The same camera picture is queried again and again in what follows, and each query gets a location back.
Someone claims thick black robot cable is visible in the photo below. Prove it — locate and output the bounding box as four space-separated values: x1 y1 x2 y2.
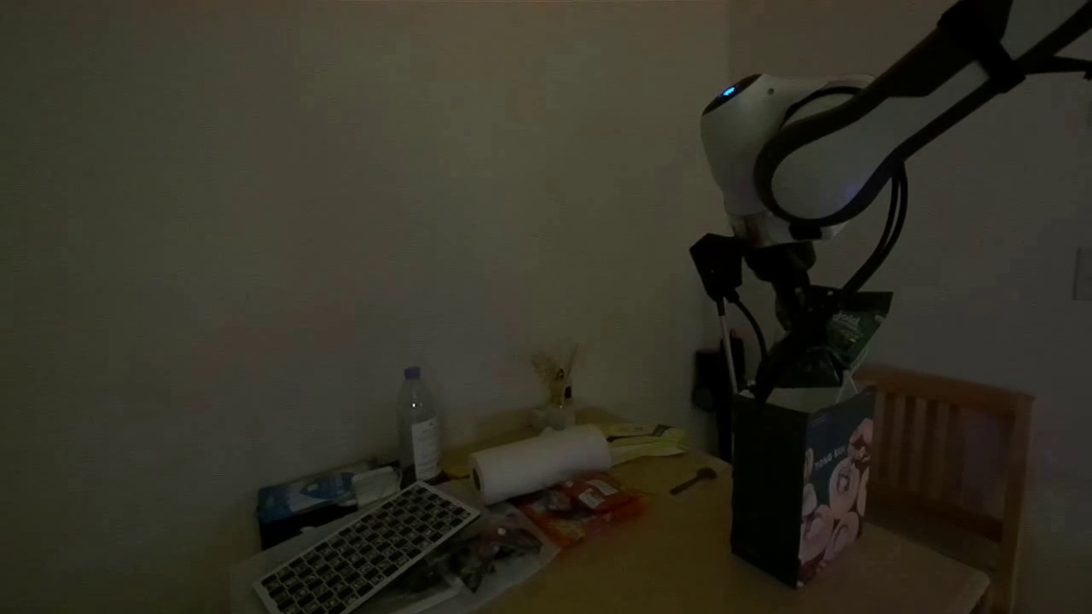
755 78 913 302

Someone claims blue tissue box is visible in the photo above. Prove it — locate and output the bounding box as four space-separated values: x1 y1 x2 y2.
253 462 406 549

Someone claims wooden chair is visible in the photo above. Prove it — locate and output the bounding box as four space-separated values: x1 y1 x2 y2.
857 363 1037 614

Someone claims dark printed packet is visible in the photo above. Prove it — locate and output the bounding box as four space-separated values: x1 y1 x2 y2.
438 517 551 583

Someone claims red snack package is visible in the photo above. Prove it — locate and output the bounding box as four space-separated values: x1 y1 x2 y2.
523 476 642 547

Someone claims green plastic snack bag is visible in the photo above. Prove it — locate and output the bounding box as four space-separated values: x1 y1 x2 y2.
758 282 896 404

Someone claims dark spoon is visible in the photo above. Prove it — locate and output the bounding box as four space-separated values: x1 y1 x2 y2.
666 463 724 500

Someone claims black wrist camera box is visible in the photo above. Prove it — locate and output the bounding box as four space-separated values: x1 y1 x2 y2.
686 231 752 307

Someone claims thin black camera cable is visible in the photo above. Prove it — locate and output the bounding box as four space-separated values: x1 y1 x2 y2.
717 288 779 398

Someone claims small reed diffuser bottle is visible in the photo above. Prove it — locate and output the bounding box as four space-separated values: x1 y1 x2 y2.
527 345 588 434

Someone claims white paper towel roll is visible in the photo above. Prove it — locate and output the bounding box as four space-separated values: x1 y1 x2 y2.
468 425 615 504

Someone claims clear plastic water bottle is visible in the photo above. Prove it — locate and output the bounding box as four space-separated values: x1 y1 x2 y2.
394 363 448 489

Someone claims black white keyboard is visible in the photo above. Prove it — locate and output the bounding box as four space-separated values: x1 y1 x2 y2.
249 478 485 614

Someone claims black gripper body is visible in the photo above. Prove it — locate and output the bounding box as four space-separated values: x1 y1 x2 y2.
744 236 825 336

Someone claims yellow-green packet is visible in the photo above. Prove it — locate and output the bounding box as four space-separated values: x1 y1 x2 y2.
609 420 693 468

